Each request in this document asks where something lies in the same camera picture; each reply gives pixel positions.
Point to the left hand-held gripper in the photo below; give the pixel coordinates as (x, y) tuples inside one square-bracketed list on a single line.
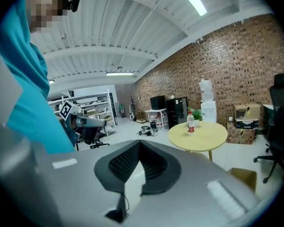
[(67, 110)]

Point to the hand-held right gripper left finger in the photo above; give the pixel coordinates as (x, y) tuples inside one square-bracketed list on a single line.
[(80, 193)]

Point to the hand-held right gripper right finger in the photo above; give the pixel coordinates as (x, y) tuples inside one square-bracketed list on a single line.
[(198, 202)]

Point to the brown cardboard box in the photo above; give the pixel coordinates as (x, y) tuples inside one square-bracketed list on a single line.
[(245, 177)]

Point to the small red-capped bottle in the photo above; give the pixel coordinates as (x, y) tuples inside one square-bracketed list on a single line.
[(191, 125)]

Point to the red patterned cardboard box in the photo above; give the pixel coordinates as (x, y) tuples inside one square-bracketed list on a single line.
[(241, 136)]

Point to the white water dispenser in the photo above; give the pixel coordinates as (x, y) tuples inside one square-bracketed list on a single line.
[(209, 112)]

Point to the cardboard box with striped tape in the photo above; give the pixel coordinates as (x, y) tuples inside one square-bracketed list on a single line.
[(247, 110)]

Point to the white shelving rack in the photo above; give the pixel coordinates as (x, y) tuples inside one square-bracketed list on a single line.
[(97, 105)]

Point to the upright scooter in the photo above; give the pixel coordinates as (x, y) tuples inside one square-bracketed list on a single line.
[(132, 110)]

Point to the small wooden crate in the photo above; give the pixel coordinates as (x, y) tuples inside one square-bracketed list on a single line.
[(140, 119)]

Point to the black headset on floor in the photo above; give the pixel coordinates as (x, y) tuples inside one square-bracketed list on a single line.
[(145, 128)]

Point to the black bucket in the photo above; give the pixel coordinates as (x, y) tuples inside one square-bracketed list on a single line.
[(153, 125)]

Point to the white shelf cart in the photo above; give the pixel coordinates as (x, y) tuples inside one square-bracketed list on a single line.
[(156, 113)]

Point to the round wooden table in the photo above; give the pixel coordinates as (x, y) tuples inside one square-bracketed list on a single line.
[(208, 136)]

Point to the person in teal shirt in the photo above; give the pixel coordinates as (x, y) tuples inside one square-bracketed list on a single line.
[(30, 98)]

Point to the black monitor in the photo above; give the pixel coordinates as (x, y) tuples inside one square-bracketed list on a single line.
[(157, 102)]

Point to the black glass-door fridge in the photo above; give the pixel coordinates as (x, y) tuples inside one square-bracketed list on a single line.
[(176, 112)]

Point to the green potted plant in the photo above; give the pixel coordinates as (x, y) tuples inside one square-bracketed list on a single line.
[(197, 115)]

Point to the black high-back office chair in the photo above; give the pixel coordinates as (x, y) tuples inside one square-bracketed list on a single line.
[(281, 126)]

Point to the person's head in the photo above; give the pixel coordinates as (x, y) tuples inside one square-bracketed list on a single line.
[(47, 11)]

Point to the black head-mounted camera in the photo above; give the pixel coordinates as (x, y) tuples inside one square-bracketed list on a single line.
[(73, 2)]

